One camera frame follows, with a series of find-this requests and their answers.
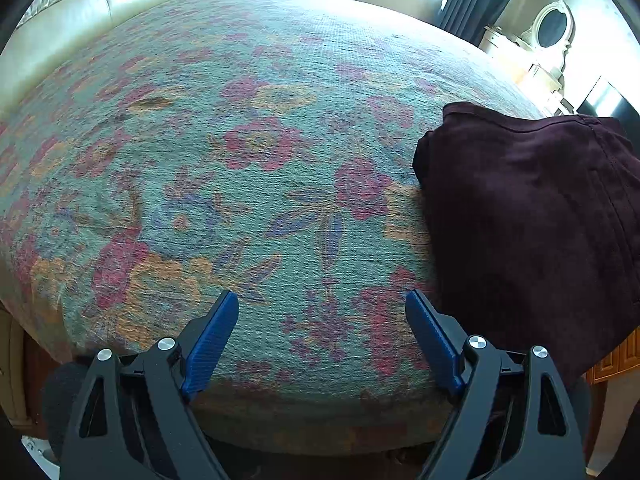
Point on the white oval vanity mirror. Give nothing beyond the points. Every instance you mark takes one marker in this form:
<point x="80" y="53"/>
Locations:
<point x="534" y="59"/>

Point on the floral bedspread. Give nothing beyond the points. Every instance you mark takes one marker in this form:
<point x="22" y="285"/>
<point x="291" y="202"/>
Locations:
<point x="259" y="146"/>

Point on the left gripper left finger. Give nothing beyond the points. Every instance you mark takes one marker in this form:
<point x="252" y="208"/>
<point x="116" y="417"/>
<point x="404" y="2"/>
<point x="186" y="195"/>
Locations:
<point x="132" y="417"/>

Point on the wooden cabinet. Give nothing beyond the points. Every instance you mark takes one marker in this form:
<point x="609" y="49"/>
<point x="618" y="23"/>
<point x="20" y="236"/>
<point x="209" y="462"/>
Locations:
<point x="623" y="359"/>

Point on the dark maroon pants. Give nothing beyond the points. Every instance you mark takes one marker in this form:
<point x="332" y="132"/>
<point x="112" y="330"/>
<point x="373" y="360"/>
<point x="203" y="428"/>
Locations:
<point x="534" y="228"/>

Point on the cream tufted headboard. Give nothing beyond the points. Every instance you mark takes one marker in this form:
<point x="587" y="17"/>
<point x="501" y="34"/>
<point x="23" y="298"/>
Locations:
<point x="49" y="32"/>

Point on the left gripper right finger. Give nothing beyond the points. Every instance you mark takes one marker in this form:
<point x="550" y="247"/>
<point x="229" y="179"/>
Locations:
<point x="511" y="416"/>

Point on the black wall television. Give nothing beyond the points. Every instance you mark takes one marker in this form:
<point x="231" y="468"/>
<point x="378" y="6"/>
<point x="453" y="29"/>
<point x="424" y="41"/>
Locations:
<point x="604" y="100"/>

